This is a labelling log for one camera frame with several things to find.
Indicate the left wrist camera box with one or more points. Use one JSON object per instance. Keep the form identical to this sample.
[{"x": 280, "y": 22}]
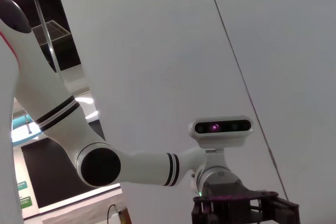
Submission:
[{"x": 221, "y": 130}]

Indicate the grey metal pole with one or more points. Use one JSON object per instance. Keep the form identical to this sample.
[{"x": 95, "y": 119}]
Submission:
[{"x": 47, "y": 35}]

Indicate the green wall sign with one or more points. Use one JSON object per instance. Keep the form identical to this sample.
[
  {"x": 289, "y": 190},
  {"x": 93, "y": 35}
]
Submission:
[
  {"x": 21, "y": 184},
  {"x": 25, "y": 201}
]

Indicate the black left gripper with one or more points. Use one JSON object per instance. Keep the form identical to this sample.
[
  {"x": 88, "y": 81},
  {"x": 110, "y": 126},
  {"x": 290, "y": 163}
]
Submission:
[{"x": 231, "y": 190}]

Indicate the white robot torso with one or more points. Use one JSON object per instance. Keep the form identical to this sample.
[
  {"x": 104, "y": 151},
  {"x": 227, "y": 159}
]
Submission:
[{"x": 8, "y": 142}]

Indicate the teal round ceiling fixture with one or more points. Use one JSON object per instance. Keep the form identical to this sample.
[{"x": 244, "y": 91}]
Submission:
[{"x": 25, "y": 127}]

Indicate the black wall panel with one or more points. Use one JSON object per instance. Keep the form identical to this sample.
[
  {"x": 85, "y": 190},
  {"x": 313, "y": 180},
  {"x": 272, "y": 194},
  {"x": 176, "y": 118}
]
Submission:
[{"x": 52, "y": 174}]

